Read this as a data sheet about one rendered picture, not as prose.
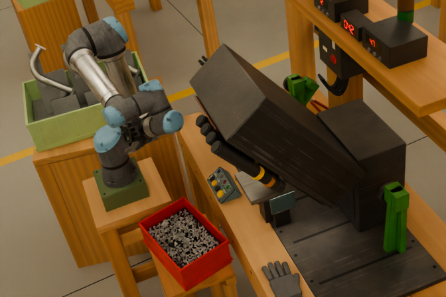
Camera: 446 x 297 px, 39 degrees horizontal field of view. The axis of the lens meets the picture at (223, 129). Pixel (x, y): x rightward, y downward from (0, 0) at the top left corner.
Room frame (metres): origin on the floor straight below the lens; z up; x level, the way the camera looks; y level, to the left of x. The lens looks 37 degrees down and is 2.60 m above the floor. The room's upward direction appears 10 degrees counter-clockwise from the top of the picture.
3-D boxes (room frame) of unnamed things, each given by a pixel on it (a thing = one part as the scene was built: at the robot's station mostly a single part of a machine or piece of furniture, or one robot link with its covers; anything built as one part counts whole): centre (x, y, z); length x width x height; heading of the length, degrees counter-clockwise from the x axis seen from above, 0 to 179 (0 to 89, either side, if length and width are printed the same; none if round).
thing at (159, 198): (2.02, 0.45, 0.83); 0.32 x 0.32 x 0.04; 15
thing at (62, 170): (2.71, 0.60, 0.39); 0.68 x 0.52 x 0.79; 94
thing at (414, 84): (1.82, -0.55, 1.52); 0.90 x 0.25 x 0.04; 14
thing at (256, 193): (1.65, -0.22, 1.11); 0.39 x 0.16 x 0.03; 104
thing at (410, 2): (1.71, -0.62, 1.67); 0.05 x 0.05 x 0.05
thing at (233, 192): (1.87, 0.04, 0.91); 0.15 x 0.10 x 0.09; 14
